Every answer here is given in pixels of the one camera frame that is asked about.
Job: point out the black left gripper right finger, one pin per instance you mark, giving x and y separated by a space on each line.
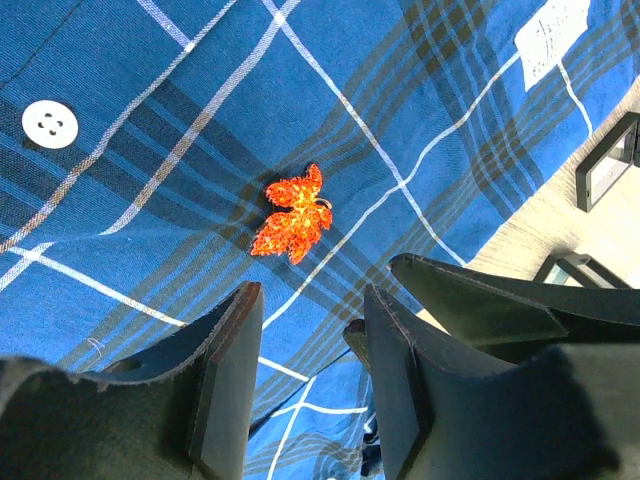
446 410

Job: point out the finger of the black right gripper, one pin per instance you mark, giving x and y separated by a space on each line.
492 322

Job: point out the black square frame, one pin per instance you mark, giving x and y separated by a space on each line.
608 161

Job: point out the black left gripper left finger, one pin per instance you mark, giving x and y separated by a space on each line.
180 409

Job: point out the orange leaf brooch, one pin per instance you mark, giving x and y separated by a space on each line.
299 227

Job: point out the blue plaid shirt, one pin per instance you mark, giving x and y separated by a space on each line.
138 139

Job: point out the small black tilted frame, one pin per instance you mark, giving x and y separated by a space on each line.
573 269

